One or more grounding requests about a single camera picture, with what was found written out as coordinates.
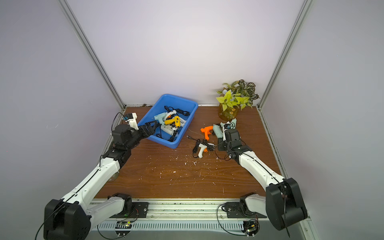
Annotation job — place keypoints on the potted green plant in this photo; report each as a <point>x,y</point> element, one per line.
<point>235,97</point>

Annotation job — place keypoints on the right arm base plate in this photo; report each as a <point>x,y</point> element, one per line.
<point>238,210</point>

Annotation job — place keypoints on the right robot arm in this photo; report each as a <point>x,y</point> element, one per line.
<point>283,203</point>

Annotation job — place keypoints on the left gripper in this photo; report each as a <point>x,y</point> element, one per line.
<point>149,132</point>

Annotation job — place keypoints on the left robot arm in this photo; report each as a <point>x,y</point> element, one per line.
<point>72,217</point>

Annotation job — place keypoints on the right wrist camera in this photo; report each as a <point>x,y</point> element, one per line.
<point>225,126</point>

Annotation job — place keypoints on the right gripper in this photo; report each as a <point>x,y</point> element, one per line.
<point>222,144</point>

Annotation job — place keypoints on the large white glue gun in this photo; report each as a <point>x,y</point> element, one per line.
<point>172,131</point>

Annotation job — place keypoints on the yellow glue gun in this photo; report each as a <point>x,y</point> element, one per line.
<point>174,122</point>

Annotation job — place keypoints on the mint glue gun with stick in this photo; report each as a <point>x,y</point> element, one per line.
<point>218,131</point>

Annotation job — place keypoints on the blue plastic storage box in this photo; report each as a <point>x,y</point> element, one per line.
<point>173,115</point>

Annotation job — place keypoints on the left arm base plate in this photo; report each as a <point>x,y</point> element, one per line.
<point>139,210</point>

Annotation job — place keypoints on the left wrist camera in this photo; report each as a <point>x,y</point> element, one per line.
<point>131,120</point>

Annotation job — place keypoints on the left control board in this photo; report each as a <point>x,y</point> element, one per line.
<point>123,228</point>

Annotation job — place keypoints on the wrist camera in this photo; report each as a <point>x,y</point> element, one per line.
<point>225,126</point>
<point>131,120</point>

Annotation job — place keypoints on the white glue gun orange trigger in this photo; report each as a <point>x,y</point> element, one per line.
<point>171,113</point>

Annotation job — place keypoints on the small white glue gun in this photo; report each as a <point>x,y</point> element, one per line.
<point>202,147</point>

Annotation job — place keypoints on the control board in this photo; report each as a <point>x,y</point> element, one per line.
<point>251,228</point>
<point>123,228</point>

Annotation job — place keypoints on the right control board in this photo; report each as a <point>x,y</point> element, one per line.
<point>251,228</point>

